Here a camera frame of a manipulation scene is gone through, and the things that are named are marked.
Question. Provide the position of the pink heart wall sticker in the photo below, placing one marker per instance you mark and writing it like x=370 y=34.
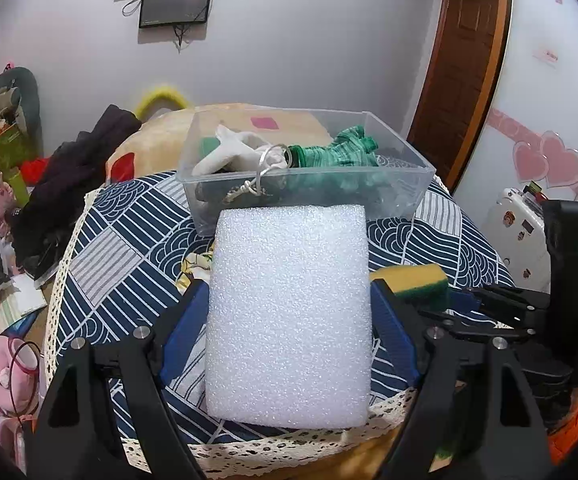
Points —
x=549 y=162

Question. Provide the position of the clear plastic box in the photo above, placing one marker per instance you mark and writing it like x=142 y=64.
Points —
x=314 y=195

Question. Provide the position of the navy patterned lace-edged cloth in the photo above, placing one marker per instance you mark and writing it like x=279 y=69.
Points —
x=134 y=250

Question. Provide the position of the white stickered suitcase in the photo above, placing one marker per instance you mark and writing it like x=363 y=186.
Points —
x=514 y=230

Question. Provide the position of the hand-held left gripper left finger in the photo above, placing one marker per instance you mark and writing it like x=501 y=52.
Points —
x=188 y=321

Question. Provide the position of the white cloth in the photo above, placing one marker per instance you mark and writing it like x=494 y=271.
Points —
x=231 y=152

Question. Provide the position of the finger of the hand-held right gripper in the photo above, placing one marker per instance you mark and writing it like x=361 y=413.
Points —
x=499 y=301
x=474 y=324

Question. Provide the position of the green knitted cloth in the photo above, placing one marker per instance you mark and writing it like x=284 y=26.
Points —
x=336 y=155

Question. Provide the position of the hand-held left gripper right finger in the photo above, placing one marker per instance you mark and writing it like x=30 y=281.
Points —
x=393 y=321

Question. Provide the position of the beige plush pillow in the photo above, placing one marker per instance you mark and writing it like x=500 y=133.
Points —
x=169 y=135

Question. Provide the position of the black clothing pile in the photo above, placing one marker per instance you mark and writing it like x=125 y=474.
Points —
x=69 y=180

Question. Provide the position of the yellow floral cloth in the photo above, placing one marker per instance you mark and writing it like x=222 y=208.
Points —
x=196 y=270

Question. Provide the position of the small black wall monitor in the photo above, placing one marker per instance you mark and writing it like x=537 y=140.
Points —
x=175 y=4

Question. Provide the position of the grey green plush toy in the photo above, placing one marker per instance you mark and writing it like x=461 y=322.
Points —
x=19 y=92

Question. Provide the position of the yellow green sponge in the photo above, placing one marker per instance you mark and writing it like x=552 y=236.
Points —
x=417 y=281

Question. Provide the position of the pink plush toy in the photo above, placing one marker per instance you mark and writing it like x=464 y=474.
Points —
x=4 y=367

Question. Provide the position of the white foam block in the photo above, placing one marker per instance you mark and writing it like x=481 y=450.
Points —
x=289 y=310

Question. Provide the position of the brown wooden door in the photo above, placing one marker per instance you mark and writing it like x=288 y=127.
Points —
x=461 y=75

